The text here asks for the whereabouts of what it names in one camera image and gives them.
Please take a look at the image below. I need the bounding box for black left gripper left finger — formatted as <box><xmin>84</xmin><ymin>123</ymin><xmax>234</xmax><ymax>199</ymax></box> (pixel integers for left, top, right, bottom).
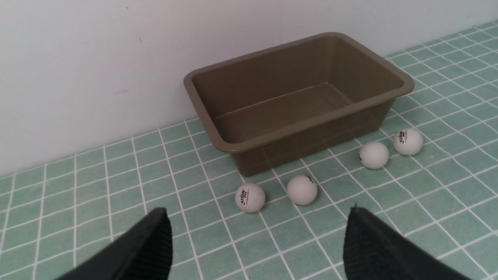
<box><xmin>58</xmin><ymin>207</ymin><xmax>173</xmax><ymax>280</ymax></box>

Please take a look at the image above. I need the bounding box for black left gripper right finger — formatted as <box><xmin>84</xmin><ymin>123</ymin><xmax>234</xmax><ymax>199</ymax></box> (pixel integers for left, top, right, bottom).
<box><xmin>343</xmin><ymin>206</ymin><xmax>467</xmax><ymax>280</ymax></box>

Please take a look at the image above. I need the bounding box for white ping-pong ball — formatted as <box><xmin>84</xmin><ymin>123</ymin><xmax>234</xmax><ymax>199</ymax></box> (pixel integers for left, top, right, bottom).
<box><xmin>287</xmin><ymin>175</ymin><xmax>318</xmax><ymax>205</ymax></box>
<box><xmin>359</xmin><ymin>141</ymin><xmax>389</xmax><ymax>170</ymax></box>

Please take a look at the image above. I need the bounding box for logo ping-pong ball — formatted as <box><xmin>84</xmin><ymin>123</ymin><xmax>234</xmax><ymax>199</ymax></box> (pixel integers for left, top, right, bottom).
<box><xmin>235</xmin><ymin>183</ymin><xmax>266</xmax><ymax>213</ymax></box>
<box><xmin>393</xmin><ymin>128</ymin><xmax>424</xmax><ymax>156</ymax></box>

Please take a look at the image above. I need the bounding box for green checkered tablecloth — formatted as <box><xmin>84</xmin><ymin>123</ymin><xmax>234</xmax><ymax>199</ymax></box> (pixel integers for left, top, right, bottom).
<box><xmin>0</xmin><ymin>21</ymin><xmax>498</xmax><ymax>280</ymax></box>

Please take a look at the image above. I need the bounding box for olive plastic storage bin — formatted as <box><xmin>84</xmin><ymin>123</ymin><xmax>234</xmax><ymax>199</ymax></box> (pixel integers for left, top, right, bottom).
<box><xmin>183</xmin><ymin>32</ymin><xmax>414</xmax><ymax>177</ymax></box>

